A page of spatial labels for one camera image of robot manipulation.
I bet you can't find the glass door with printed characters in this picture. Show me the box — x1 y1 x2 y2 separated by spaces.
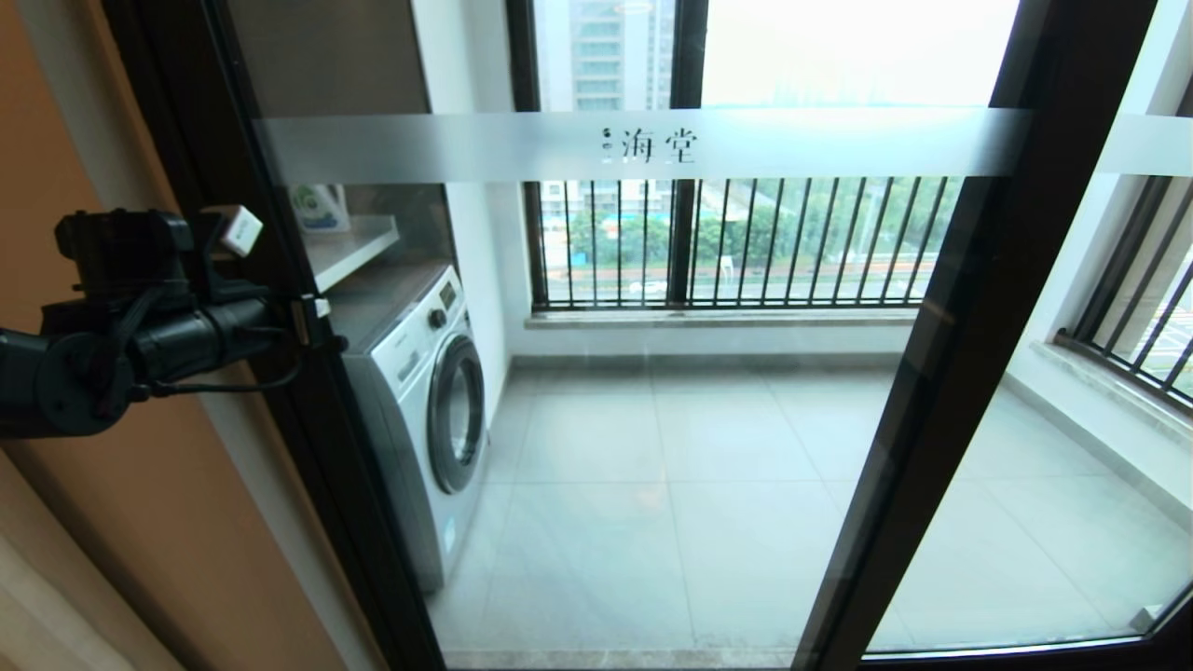
140 0 1161 671

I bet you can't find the white stone shelf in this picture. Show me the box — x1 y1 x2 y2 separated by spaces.
308 216 402 295

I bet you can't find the white detergent bottle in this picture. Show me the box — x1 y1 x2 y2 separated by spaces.
289 184 351 234

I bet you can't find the silver front-load washing machine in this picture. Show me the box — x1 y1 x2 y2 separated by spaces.
326 264 492 595

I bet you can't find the long grey stone window sill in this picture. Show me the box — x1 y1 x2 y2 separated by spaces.
525 308 919 333

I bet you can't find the black long window railing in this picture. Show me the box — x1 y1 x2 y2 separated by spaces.
536 177 961 310

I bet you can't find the short grey stone window sill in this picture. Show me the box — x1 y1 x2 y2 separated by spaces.
1030 340 1193 439

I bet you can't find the black short window railing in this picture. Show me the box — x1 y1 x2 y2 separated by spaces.
1063 177 1193 411

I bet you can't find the black sliding door frame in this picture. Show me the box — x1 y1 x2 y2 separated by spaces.
867 0 1193 671

